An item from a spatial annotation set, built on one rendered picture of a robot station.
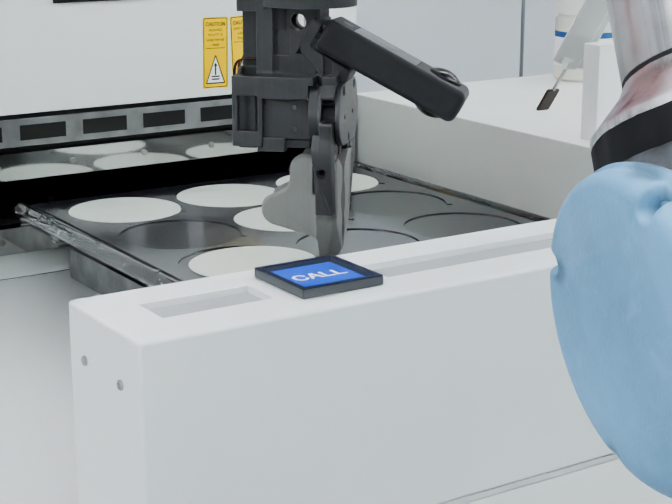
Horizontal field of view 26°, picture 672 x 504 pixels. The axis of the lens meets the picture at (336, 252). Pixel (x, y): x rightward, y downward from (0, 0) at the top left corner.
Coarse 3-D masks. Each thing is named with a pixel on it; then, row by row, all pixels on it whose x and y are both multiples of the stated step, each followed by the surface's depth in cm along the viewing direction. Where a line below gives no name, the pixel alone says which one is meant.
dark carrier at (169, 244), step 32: (128, 192) 138; (160, 192) 138; (352, 192) 138; (384, 192) 138; (416, 192) 138; (96, 224) 125; (128, 224) 125; (160, 224) 126; (192, 224) 126; (224, 224) 126; (352, 224) 125; (384, 224) 125; (416, 224) 126; (448, 224) 126; (480, 224) 126; (512, 224) 126; (160, 256) 115; (192, 256) 115
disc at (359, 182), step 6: (354, 174) 146; (360, 174) 146; (282, 180) 143; (288, 180) 143; (354, 180) 143; (360, 180) 143; (366, 180) 143; (372, 180) 143; (354, 186) 140; (360, 186) 140; (366, 186) 140; (372, 186) 140
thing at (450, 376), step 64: (384, 256) 92; (448, 256) 93; (512, 256) 92; (128, 320) 79; (192, 320) 79; (256, 320) 79; (320, 320) 81; (384, 320) 84; (448, 320) 86; (512, 320) 89; (128, 384) 77; (192, 384) 78; (256, 384) 80; (320, 384) 82; (384, 384) 85; (448, 384) 87; (512, 384) 90; (128, 448) 78; (192, 448) 78; (256, 448) 81; (320, 448) 83; (384, 448) 86; (448, 448) 89; (512, 448) 92; (576, 448) 95
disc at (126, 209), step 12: (84, 204) 133; (96, 204) 133; (108, 204) 133; (120, 204) 133; (132, 204) 133; (144, 204) 133; (156, 204) 133; (168, 204) 133; (72, 216) 128; (84, 216) 128; (96, 216) 128; (108, 216) 128; (120, 216) 128; (132, 216) 128; (144, 216) 128; (156, 216) 128; (168, 216) 128
